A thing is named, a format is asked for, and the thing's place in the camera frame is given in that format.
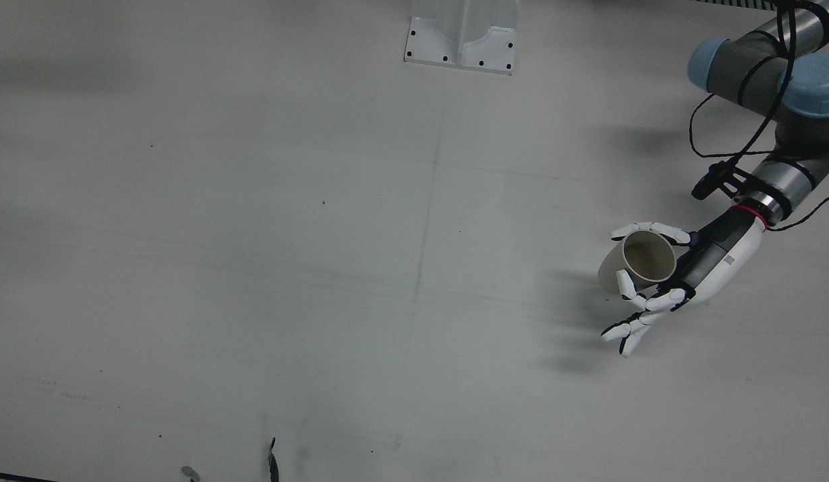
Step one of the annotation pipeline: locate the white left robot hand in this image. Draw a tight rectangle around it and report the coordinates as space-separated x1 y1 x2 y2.
601 205 769 358

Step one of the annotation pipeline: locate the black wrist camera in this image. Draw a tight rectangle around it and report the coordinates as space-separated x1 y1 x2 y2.
691 159 751 202

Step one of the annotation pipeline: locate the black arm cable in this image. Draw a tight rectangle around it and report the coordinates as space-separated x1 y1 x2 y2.
688 0 829 232

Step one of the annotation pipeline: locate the white aluminium profile post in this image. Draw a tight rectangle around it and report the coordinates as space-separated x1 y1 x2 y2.
404 0 520 76

